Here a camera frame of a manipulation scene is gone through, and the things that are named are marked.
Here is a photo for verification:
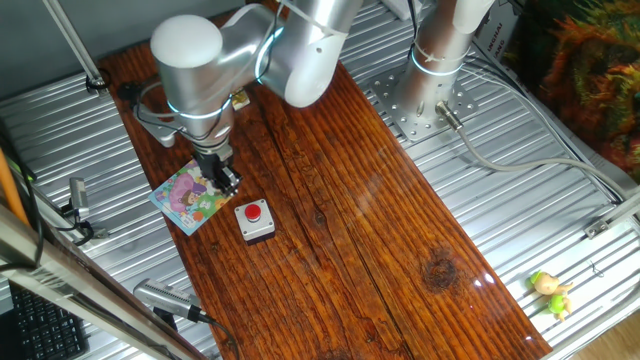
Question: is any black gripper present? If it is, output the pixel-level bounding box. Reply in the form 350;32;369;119
193;147;244;197

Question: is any colourful butterfly puzzle board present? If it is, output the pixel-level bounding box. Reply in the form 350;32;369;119
148;159;236;237

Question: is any white box with red button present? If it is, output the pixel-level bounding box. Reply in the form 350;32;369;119
233;198;277;246

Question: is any gold foil snack packet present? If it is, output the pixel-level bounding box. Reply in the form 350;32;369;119
230;88;251;111

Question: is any slanted aluminium pole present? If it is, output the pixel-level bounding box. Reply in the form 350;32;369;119
42;0;112;96

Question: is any orange pole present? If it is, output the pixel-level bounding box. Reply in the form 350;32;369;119
0;147;31;226

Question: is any black computer keyboard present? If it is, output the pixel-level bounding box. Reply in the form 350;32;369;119
9;284;91;360

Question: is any printed sign board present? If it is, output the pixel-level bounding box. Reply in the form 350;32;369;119
472;0;524;66

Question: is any toy doll with green hat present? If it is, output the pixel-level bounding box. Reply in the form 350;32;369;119
528;270;575;322

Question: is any orange green furry plush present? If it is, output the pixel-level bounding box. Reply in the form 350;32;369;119
504;0;640;182

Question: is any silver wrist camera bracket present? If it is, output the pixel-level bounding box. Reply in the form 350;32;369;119
134;102;189;149

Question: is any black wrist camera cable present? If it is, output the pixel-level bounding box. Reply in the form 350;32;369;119
132;84;201;141

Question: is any silver ridged camera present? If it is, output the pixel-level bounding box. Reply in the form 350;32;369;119
132;278;211;324

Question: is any small silver camera on clamp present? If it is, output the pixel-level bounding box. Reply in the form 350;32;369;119
59;177;109;241

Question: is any aluminium frame beam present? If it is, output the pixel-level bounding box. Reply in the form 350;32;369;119
0;202;206;360

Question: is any black looping cable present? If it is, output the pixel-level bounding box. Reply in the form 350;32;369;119
0;119;46;271

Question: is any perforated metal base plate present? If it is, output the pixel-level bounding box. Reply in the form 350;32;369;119
369;64;479;144

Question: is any black cable bundle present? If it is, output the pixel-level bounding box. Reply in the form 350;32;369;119
407;0;424;56

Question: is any thick grey cable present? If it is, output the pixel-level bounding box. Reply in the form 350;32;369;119
434;99;640;201

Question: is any thin white cable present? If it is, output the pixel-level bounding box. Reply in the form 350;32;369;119
464;54;631;201

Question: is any metal corner bracket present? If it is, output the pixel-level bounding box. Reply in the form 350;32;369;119
583;192;640;240

